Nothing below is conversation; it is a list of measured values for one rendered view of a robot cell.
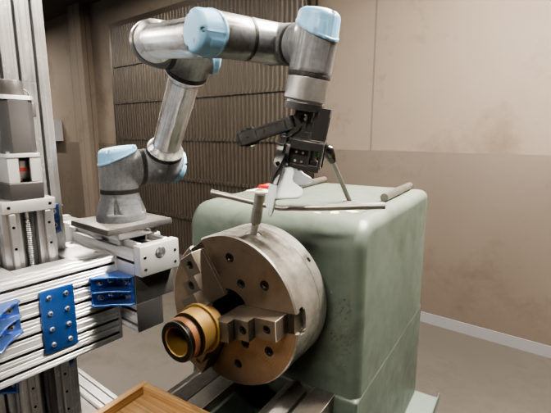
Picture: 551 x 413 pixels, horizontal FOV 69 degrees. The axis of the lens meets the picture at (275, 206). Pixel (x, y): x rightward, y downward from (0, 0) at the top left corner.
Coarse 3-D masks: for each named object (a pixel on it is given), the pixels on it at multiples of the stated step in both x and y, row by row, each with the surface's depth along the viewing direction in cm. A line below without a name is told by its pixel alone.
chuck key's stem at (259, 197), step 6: (258, 192) 78; (258, 198) 77; (264, 198) 77; (258, 204) 77; (252, 210) 78; (258, 210) 77; (252, 216) 78; (258, 216) 78; (252, 222) 78; (258, 222) 78; (252, 228) 79; (252, 234) 79
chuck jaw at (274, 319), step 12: (228, 312) 75; (240, 312) 75; (252, 312) 74; (264, 312) 74; (276, 312) 74; (300, 312) 74; (228, 324) 70; (240, 324) 71; (252, 324) 72; (264, 324) 71; (276, 324) 70; (288, 324) 73; (300, 324) 74; (228, 336) 71; (240, 336) 72; (252, 336) 72; (264, 336) 71; (276, 336) 70
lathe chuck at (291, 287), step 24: (216, 240) 79; (240, 240) 76; (264, 240) 78; (216, 264) 80; (240, 264) 77; (264, 264) 74; (288, 264) 76; (240, 288) 78; (264, 288) 75; (288, 288) 72; (312, 288) 78; (288, 312) 73; (312, 312) 77; (288, 336) 73; (312, 336) 80; (240, 360) 81; (264, 360) 77; (288, 360) 74
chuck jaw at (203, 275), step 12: (192, 252) 78; (204, 252) 81; (192, 264) 78; (204, 264) 79; (192, 276) 79; (204, 276) 78; (216, 276) 80; (192, 288) 77; (204, 288) 76; (216, 288) 78; (192, 300) 74; (204, 300) 75
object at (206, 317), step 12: (180, 312) 71; (192, 312) 70; (204, 312) 71; (216, 312) 74; (168, 324) 69; (180, 324) 67; (192, 324) 68; (204, 324) 69; (216, 324) 71; (168, 336) 70; (180, 336) 73; (192, 336) 67; (204, 336) 69; (216, 336) 71; (168, 348) 70; (180, 348) 71; (192, 348) 67; (204, 348) 69; (180, 360) 69
